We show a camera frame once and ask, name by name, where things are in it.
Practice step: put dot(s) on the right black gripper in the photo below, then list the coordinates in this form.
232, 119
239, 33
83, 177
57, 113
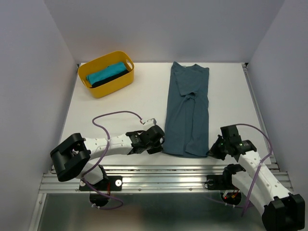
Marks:
212, 151

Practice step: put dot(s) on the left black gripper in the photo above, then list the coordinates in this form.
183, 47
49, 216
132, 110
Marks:
158, 148

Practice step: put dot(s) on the dark blue-grey t shirt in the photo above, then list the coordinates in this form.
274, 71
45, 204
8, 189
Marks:
187, 119

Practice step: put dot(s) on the yellow plastic basket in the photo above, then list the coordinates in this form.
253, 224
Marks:
100, 64

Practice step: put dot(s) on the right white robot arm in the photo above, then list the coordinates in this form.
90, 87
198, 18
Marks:
280, 210

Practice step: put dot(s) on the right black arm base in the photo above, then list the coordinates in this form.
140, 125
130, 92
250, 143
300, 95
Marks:
224, 181

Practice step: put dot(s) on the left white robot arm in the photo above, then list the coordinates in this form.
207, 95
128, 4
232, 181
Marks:
72, 158

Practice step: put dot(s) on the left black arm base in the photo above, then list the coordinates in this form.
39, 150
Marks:
106, 180

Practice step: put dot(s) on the rolled black t shirt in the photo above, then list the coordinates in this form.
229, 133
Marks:
108, 79

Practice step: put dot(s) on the rolled teal t shirt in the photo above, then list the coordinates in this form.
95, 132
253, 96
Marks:
107, 72

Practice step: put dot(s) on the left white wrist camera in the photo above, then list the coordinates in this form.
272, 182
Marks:
151, 122

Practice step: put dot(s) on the aluminium front rail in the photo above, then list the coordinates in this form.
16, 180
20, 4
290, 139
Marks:
151, 179

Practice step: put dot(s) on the aluminium rail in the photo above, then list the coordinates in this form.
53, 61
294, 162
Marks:
151, 179
259, 115

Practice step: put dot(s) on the aluminium right side rail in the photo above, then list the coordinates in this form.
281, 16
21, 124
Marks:
259, 115

